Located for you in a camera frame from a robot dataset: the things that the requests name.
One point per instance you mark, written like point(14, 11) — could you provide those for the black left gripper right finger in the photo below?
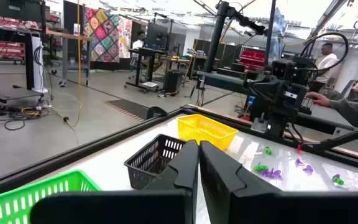
point(259, 208)

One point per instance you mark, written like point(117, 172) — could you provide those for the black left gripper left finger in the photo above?
point(166, 205)

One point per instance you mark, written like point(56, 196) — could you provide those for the person's forearm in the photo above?
point(356, 112)

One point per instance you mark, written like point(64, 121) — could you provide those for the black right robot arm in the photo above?
point(304, 63)

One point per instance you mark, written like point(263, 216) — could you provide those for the black backlit keyboard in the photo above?
point(306, 107)

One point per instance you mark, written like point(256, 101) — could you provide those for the person's hand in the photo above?
point(320, 99)

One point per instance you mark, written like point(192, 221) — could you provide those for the black plastic basket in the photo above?
point(135, 174)

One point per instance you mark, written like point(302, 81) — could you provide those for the red storage bins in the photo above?
point(253, 58)

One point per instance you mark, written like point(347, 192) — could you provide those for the grey keyboard shelf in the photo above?
point(325, 122)

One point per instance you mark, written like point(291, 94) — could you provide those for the red clip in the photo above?
point(299, 149)

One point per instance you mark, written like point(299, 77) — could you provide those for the grey desk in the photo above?
point(222, 81)

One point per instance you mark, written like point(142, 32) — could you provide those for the yellow plastic basket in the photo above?
point(210, 140)

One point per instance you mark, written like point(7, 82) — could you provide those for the black pole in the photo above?
point(216, 37)

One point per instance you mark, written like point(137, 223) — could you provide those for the dark striped-edge floor mat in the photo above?
point(129, 107)

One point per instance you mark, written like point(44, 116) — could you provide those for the black bin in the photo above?
point(174, 81)

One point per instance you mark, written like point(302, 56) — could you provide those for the black monitor desk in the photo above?
point(149, 62)

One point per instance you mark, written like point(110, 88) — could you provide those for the black monitor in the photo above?
point(156, 35)

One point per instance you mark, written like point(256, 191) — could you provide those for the green plastic basket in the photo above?
point(26, 189)

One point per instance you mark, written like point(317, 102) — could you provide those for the flower print cloth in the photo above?
point(125, 37)

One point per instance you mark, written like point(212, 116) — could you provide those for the colourful patchwork quilt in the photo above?
point(102, 34)

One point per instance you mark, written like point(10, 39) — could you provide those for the white panel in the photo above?
point(38, 62)

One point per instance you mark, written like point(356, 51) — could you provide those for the wooden top table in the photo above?
point(70, 35)

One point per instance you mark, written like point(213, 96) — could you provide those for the pink red boxes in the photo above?
point(8, 23)

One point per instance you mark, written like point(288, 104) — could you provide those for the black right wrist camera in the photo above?
point(283, 69)

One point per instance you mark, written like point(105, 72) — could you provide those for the black frame clamp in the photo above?
point(157, 112)

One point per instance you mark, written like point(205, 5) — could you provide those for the black table frame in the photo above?
point(73, 154)

